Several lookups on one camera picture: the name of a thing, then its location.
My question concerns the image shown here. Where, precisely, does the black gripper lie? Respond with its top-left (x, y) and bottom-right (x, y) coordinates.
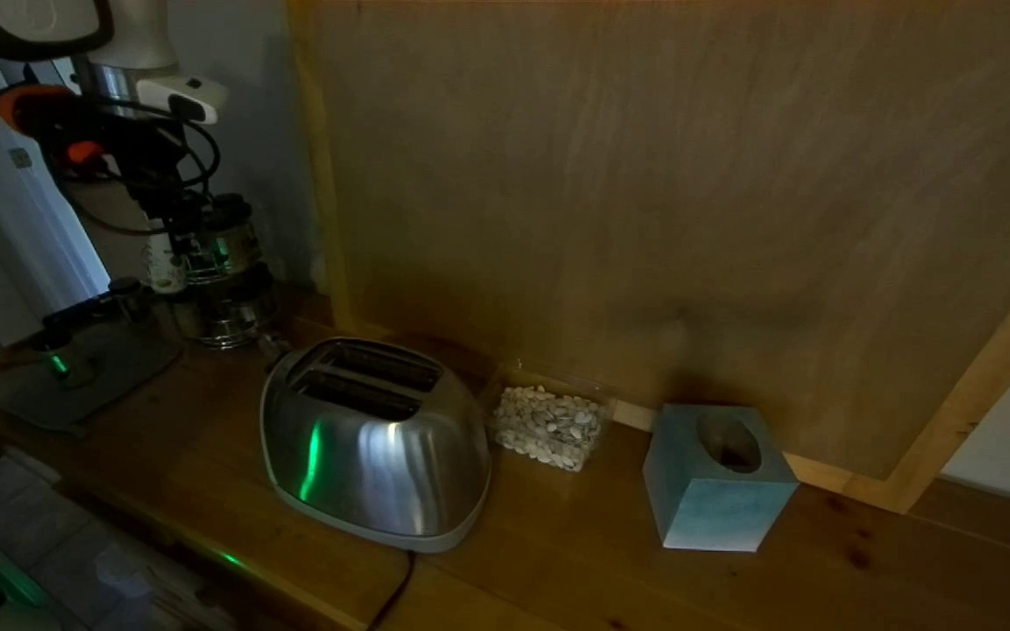
top-left (89, 102), bottom-right (261, 296)

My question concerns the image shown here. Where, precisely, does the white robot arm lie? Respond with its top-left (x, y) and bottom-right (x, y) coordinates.
top-left (0, 0), bottom-right (261, 296)

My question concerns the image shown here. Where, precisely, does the grey mat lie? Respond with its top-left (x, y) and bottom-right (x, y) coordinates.
top-left (0, 315), bottom-right (178, 435)

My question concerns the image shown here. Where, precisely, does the stainless steel toaster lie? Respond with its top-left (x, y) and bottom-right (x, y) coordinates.
top-left (261, 338), bottom-right (492, 555)

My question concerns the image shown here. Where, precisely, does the blue cube holder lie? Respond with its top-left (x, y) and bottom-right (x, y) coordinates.
top-left (641, 405), bottom-right (799, 555)

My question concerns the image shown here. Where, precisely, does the wooden back board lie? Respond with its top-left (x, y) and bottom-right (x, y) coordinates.
top-left (284, 0), bottom-right (1010, 513)

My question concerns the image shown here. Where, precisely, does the two-tier wire spice rack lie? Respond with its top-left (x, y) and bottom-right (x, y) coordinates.
top-left (172, 193), bottom-right (276, 353)

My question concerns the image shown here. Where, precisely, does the black toaster cord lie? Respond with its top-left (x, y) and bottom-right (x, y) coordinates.
top-left (360, 546), bottom-right (421, 631)

